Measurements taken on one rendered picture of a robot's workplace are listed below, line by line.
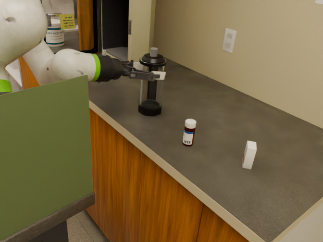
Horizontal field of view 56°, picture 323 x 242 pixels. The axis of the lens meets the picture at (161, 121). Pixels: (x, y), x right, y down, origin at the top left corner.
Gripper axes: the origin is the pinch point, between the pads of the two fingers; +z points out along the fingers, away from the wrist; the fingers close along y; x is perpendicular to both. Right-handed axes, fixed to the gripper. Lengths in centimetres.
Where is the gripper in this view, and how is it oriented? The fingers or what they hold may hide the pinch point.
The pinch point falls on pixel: (151, 70)
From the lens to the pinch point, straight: 120.2
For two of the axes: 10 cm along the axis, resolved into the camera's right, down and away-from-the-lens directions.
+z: 7.3, -0.7, 6.8
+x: -2.4, 9.0, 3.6
